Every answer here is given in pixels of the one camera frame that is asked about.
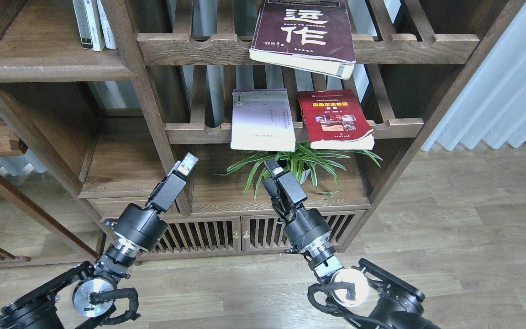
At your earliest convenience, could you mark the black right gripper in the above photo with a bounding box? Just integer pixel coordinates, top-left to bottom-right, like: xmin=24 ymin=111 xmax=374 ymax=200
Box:
xmin=263 ymin=158 xmax=333 ymax=252

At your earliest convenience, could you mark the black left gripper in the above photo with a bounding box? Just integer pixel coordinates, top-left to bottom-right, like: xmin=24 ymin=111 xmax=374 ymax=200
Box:
xmin=114 ymin=153 xmax=199 ymax=251

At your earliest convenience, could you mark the white lavender paperback book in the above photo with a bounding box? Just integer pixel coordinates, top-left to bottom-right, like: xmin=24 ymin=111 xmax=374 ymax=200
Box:
xmin=230 ymin=88 xmax=296 ymax=152

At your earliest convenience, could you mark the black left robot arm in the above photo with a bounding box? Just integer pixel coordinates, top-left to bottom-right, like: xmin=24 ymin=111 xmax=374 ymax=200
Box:
xmin=0 ymin=153 xmax=198 ymax=329

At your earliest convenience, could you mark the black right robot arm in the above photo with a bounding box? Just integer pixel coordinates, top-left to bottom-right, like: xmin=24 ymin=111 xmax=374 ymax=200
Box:
xmin=263 ymin=159 xmax=436 ymax=329

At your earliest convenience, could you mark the white plant pot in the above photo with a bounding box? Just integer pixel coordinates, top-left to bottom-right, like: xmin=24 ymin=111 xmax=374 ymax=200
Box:
xmin=297 ymin=167 xmax=311 ymax=185

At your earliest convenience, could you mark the green spider plant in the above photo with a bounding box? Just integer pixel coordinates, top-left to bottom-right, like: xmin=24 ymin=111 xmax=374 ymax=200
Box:
xmin=218 ymin=142 xmax=383 ymax=199

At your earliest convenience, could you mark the red textbook with photos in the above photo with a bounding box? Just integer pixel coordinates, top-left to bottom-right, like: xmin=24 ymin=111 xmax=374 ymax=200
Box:
xmin=298 ymin=89 xmax=374 ymax=150

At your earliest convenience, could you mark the dark wooden bookshelf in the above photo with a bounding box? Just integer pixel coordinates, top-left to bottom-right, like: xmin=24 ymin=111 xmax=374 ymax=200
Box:
xmin=0 ymin=0 xmax=525 ymax=260

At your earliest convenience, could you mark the white upright book right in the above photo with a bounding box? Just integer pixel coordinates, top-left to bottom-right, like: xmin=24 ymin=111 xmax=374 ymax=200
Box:
xmin=97 ymin=0 xmax=117 ymax=49

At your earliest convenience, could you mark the white upright book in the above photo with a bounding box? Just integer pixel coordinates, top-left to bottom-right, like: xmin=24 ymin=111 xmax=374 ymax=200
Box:
xmin=97 ymin=0 xmax=117 ymax=49
xmin=83 ymin=0 xmax=105 ymax=52

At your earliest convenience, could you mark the dark red Chinese book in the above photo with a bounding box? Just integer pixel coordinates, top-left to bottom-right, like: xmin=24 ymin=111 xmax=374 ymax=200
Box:
xmin=250 ymin=0 xmax=356 ymax=80

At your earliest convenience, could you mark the grey upright book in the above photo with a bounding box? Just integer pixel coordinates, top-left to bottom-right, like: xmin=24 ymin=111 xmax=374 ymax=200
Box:
xmin=73 ymin=0 xmax=93 ymax=49

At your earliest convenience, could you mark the white pleated curtain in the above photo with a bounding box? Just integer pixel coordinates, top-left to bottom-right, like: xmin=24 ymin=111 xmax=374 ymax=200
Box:
xmin=421 ymin=4 xmax=526 ymax=151

